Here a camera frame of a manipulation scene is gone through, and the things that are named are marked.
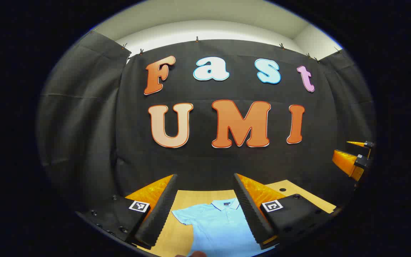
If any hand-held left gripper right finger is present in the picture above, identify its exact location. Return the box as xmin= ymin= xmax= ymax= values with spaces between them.
xmin=233 ymin=173 xmax=341 ymax=250

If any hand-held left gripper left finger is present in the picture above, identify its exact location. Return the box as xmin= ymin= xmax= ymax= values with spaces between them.
xmin=75 ymin=174 xmax=178 ymax=250

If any light blue T-shirt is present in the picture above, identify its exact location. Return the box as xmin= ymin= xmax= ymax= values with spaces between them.
xmin=172 ymin=198 xmax=276 ymax=257

